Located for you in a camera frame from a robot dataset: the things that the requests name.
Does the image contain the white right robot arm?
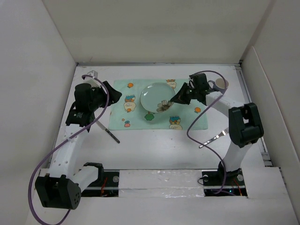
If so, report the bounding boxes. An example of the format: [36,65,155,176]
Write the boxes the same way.
[171,72,264,185]

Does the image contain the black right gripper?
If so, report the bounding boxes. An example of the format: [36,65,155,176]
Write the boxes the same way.
[170,82,199,105]

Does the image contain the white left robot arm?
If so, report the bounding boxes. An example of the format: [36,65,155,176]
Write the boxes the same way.
[35,81,122,210]

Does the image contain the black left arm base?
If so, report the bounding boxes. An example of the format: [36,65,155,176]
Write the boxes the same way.
[81,170,120,197]

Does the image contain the silver metal fork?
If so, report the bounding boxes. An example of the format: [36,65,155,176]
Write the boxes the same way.
[199,128,229,149]

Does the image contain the pale green floral plate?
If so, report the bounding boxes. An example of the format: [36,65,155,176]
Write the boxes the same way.
[140,82,175,113]

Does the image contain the lilac ceramic mug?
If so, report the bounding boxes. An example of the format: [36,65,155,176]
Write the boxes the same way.
[208,78,229,94]

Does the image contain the black handled table knife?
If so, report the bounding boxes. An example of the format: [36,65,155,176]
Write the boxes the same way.
[96,121,120,144]

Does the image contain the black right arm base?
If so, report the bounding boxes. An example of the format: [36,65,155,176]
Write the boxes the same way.
[197,163,248,197]

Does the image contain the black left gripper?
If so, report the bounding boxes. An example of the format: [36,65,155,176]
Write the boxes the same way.
[89,82,121,111]

